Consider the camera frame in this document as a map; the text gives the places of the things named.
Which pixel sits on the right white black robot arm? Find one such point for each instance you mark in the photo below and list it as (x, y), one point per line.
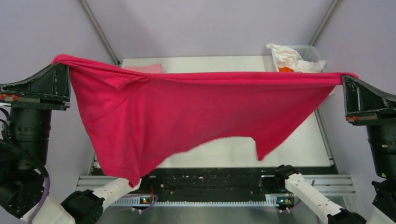
(329, 197)

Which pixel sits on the folded pink t shirt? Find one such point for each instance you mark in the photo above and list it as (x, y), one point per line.
(155, 68)

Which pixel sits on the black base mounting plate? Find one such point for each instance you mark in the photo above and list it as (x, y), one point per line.
(213, 184)

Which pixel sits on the crumpled orange t shirt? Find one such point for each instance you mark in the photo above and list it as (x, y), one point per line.
(285, 69)

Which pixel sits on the crumpled white t shirt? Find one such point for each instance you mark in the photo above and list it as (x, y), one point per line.
(294, 60)

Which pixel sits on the aluminium frame rail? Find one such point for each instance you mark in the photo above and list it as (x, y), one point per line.
(213, 202)

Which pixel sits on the white plastic basket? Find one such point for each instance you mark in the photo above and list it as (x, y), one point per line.
(309, 54)

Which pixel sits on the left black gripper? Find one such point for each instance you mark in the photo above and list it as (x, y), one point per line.
(55, 79)

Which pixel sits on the magenta t shirt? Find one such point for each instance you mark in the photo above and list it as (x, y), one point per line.
(137, 120)

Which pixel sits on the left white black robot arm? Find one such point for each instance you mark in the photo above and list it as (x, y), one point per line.
(25, 181)

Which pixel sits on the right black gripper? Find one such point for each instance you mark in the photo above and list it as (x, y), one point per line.
(359, 97)

